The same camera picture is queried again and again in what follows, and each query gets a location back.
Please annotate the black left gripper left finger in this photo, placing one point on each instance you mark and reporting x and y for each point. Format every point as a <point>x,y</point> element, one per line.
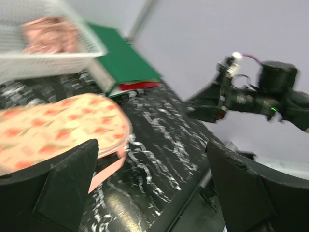
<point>49,196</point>

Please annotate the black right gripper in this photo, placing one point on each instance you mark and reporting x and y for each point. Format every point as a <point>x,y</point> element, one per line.
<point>212,102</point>

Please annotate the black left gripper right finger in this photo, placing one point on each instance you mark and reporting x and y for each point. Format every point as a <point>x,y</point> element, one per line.
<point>257,198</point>

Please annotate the floral pink laundry bag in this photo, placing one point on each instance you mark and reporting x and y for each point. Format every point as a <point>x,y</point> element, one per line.
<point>32,134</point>

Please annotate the pink satin bra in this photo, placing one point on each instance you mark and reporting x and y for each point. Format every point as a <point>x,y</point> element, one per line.
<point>50,35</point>

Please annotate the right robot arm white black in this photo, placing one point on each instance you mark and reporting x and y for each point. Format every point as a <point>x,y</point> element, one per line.
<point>295,108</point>

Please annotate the red folder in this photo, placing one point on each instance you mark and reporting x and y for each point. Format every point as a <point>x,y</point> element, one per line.
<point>138,85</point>

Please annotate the white plastic mesh basket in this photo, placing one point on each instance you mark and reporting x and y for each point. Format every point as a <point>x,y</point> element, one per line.
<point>16,64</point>

